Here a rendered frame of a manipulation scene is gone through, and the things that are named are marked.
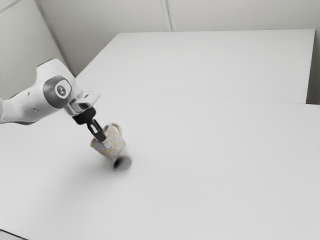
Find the white mug with gold cracks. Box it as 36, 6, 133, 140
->
90, 122, 126, 160

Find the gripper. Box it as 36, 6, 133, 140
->
71, 107, 113, 149

